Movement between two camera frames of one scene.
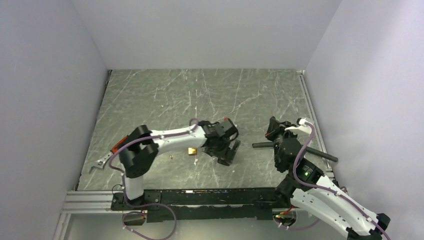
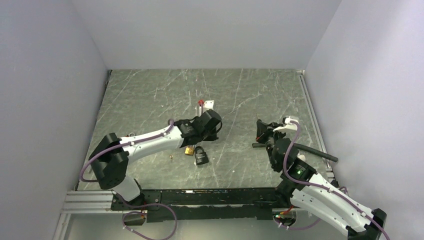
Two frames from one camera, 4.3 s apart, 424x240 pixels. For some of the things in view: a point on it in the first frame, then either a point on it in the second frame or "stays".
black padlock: x=223 y=158 → x=201 y=158
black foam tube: x=313 y=150 stays
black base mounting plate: x=169 y=204 stays
